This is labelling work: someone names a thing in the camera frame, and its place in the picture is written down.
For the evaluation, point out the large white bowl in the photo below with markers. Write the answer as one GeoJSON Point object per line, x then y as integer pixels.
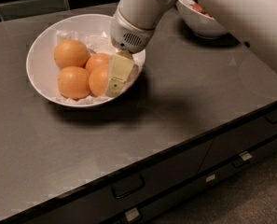
{"type": "Point", "coordinates": [91, 29]}

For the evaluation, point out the left dark drawer front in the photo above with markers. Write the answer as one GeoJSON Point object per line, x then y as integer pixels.
{"type": "Point", "coordinates": [113, 194]}

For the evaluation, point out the white paper in orange bowl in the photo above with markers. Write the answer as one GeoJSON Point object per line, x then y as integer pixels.
{"type": "Point", "coordinates": [91, 71]}

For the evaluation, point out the white strawberry bowl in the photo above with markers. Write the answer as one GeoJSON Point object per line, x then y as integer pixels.
{"type": "Point", "coordinates": [200, 25]}

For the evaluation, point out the lower dark drawer front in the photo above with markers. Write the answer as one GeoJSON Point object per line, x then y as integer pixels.
{"type": "Point", "coordinates": [151, 207]}

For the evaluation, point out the dark drawer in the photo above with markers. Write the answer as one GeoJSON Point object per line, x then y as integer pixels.
{"type": "Point", "coordinates": [151, 207]}
{"type": "Point", "coordinates": [242, 138]}
{"type": "Point", "coordinates": [113, 194]}

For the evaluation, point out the right dark drawer front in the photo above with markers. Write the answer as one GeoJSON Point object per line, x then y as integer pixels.
{"type": "Point", "coordinates": [242, 138]}

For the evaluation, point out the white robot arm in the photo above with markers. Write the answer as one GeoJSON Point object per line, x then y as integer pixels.
{"type": "Point", "coordinates": [252, 22]}

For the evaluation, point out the red strawberries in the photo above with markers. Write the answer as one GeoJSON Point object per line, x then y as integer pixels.
{"type": "Point", "coordinates": [199, 9]}

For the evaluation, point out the orange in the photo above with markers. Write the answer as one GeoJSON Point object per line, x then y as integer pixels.
{"type": "Point", "coordinates": [98, 80]}
{"type": "Point", "coordinates": [70, 52]}
{"type": "Point", "coordinates": [96, 60]}
{"type": "Point", "coordinates": [73, 82]}

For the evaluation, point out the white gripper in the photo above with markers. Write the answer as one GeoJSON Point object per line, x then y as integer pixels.
{"type": "Point", "coordinates": [128, 35]}

